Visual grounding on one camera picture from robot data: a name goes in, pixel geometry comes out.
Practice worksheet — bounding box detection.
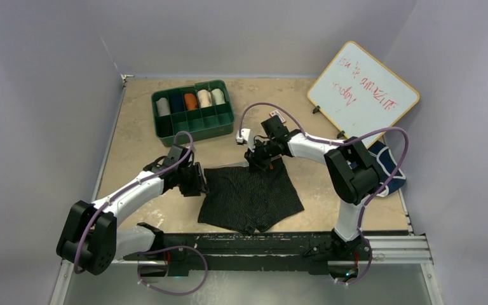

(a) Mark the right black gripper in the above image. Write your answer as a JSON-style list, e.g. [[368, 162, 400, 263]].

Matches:
[[245, 139, 278, 173]]

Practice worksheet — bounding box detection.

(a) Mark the black striped underwear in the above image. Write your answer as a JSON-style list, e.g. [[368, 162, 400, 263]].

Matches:
[[198, 158, 304, 234]]

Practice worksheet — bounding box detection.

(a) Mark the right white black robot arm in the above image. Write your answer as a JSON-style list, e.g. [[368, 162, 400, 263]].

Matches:
[[236, 116, 382, 259]]

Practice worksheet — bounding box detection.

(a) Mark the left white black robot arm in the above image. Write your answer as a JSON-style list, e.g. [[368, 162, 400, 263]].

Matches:
[[56, 144, 207, 275]]

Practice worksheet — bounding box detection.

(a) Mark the pale green rolled underwear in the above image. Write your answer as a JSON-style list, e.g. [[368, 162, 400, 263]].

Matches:
[[210, 88, 226, 105]]

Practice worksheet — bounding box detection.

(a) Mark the beige rolled underwear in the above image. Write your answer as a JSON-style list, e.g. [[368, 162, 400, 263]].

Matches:
[[197, 90, 213, 108]]

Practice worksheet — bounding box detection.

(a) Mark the orange rolled underwear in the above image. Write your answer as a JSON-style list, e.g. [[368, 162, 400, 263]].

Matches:
[[184, 93, 199, 111]]

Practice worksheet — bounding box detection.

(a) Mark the navy rolled underwear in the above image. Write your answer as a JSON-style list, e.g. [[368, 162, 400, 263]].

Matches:
[[169, 93, 185, 114]]

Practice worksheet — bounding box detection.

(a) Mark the grey rolled underwear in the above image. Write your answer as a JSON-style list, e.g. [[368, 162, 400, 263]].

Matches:
[[155, 97, 171, 117]]

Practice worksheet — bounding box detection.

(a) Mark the navy white underwear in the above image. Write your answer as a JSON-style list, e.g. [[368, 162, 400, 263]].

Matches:
[[369, 141, 406, 198]]

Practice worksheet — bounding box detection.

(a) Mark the small red white box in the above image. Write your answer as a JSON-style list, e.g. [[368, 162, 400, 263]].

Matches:
[[269, 110, 286, 124]]

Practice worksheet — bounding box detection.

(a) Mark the green divided storage tray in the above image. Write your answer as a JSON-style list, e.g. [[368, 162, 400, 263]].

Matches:
[[151, 79, 235, 147]]

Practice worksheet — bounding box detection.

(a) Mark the whiteboard with red writing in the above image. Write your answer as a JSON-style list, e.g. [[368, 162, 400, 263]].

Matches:
[[308, 41, 420, 138]]

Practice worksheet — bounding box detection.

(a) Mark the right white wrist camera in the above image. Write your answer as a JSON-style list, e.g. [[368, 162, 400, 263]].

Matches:
[[236, 128, 251, 145]]

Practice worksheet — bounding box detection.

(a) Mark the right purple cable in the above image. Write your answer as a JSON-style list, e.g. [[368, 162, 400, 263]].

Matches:
[[238, 102, 410, 287]]

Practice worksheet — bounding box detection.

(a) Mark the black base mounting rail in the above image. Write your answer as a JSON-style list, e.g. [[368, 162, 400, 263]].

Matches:
[[124, 231, 370, 277]]

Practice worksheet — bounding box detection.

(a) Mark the aluminium frame rail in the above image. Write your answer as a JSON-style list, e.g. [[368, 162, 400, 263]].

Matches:
[[51, 231, 442, 304]]

